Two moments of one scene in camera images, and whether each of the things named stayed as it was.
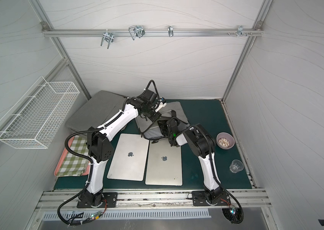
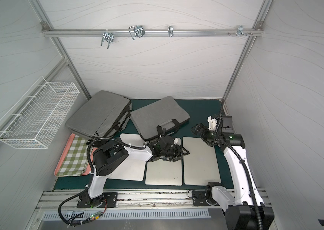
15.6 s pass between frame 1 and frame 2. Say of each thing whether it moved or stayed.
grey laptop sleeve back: stayed
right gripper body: moved
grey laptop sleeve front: stayed
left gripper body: moved
